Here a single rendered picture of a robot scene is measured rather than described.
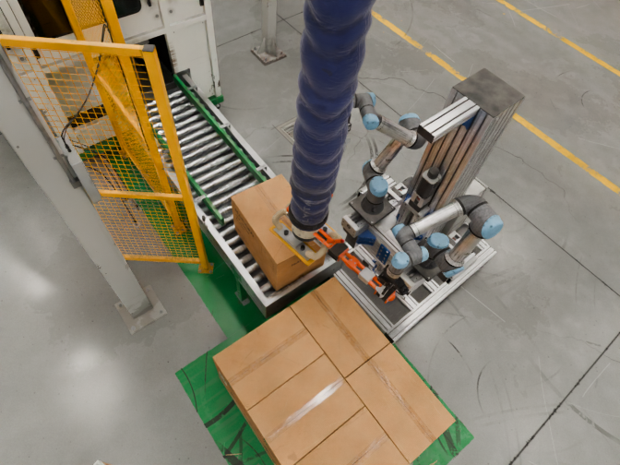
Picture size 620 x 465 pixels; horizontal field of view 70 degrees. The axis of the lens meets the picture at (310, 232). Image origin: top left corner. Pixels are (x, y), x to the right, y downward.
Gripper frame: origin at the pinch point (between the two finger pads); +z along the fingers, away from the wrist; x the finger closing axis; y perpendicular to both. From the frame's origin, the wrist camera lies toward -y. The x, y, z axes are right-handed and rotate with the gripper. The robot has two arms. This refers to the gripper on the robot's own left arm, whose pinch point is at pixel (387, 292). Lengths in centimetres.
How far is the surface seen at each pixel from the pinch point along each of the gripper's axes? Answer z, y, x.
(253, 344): 68, 45, 58
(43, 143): -66, 137, 90
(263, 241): 28, 80, 17
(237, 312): 122, 87, 39
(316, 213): -23, 52, 5
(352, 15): -135, 50, 7
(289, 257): 27, 61, 13
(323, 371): 68, 2, 37
